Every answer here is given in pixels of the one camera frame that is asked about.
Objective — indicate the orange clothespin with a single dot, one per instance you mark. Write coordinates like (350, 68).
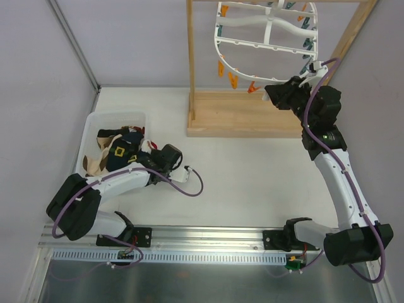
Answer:
(253, 88)
(233, 79)
(221, 67)

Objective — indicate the orange clothespin lower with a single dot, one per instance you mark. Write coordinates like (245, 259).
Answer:
(253, 88)

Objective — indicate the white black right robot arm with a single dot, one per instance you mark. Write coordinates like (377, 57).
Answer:
(359, 236)

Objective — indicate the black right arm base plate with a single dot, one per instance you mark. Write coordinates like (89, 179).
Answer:
(278, 240)

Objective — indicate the aluminium mounting rail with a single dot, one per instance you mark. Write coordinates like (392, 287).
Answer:
(180, 238)

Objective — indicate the wooden hanger stand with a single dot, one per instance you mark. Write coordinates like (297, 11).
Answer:
(232, 114)

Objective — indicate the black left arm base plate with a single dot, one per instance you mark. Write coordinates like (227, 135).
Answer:
(138, 236)

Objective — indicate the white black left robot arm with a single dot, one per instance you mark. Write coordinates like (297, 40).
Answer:
(75, 209)

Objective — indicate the navy santa sock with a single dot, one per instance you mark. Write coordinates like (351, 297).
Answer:
(122, 153)

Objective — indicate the pile of dark socks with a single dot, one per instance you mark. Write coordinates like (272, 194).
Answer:
(131, 134)

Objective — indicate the white plastic clip hanger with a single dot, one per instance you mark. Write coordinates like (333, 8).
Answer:
(303, 24)

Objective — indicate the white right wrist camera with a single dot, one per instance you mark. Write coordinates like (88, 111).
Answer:
(314, 72)

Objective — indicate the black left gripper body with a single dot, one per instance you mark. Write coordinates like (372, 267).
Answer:
(142, 161)

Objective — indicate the beige brown sock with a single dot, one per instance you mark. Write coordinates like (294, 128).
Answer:
(97, 166)

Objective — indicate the orange clothespin middle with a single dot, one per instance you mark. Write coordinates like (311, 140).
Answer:
(233, 79)

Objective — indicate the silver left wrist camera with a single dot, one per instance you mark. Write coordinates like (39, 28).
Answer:
(182, 174)

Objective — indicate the white slotted cable duct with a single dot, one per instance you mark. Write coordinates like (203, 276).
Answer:
(193, 257)

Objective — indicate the white perforated plastic basket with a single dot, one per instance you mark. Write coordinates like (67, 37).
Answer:
(106, 119)

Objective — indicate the orange clothespin upper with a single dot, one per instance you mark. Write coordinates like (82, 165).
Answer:
(221, 67)

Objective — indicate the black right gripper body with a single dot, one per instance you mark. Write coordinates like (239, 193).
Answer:
(282, 96)

